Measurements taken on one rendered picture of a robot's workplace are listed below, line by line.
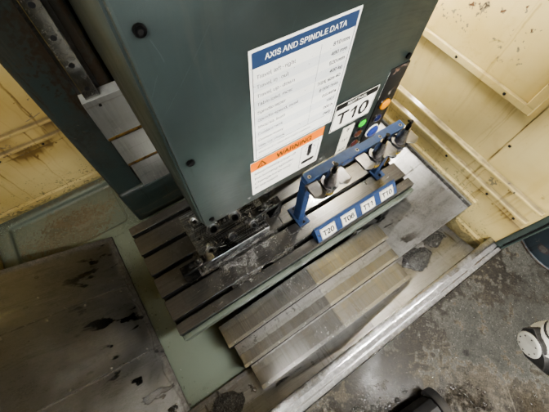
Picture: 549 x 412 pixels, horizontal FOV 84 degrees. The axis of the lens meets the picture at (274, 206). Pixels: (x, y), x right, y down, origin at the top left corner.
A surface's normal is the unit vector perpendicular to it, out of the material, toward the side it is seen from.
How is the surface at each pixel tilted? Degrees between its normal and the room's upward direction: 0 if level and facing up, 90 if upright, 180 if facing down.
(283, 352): 8
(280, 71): 90
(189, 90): 90
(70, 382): 25
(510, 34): 90
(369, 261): 8
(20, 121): 90
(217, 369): 0
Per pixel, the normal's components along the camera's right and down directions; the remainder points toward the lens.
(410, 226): -0.32, -0.21
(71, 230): 0.03, -0.44
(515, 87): -0.84, 0.48
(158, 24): 0.55, 0.75
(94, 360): 0.36, -0.59
